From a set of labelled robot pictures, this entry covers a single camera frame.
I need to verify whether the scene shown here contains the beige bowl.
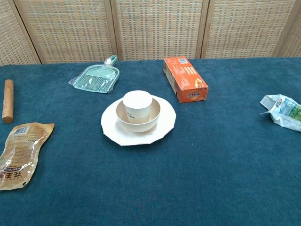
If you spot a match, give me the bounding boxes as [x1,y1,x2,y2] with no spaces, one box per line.
[116,95,161,133]

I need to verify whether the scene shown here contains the wooden rolling pin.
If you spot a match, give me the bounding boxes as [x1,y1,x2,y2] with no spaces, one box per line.
[1,79,14,124]

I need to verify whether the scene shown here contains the white paper cup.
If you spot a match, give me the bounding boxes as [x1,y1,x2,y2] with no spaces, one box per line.
[122,90,154,124]

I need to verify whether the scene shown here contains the brown foil snack pouch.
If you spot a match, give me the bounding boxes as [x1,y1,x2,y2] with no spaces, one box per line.
[0,122,55,191]

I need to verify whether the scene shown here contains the teal dustpan and brush set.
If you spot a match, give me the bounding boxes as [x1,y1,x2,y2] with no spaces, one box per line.
[68,55,120,94]

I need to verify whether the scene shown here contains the white paper plate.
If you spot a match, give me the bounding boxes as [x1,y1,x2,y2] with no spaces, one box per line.
[101,95,177,146]

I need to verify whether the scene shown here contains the blue table cloth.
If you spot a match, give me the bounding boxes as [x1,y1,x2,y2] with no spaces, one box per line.
[0,57,301,226]

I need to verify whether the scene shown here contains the orange cardboard box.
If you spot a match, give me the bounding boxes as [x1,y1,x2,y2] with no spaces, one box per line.
[163,56,209,104]

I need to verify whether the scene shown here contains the woven folding screen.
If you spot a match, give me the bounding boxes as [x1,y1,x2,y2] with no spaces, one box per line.
[0,0,301,66]

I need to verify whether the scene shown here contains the crumpled white green packet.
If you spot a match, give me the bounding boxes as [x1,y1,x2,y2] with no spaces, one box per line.
[259,94,301,133]

